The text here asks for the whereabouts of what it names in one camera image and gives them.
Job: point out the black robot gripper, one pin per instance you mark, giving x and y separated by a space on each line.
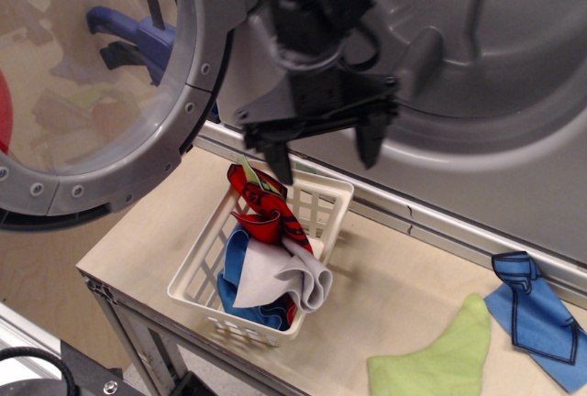
308 104

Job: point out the red patterned cloth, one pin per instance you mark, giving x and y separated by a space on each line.
270 219

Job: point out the grey felt cloth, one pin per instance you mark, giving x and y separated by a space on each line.
271 271

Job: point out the blue felt cloth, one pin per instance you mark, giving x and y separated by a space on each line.
278 314

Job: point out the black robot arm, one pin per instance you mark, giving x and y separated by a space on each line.
325 52

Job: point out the white plastic laundry basket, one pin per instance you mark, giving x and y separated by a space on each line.
319 203

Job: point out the grey washing machine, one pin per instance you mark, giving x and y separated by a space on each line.
487 149

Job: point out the round washing machine door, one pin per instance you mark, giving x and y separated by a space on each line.
88 142

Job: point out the blue clamp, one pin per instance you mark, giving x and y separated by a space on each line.
141 44

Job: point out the green felt cloth on table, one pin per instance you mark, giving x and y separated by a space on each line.
451 365

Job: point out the blue stitched cloth on table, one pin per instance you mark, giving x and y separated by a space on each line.
537 321

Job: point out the red object at left edge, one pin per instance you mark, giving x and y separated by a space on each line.
6 115

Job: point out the aluminium table frame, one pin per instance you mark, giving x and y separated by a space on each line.
154 343

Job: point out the black metal base plate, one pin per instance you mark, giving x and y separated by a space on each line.
55 368

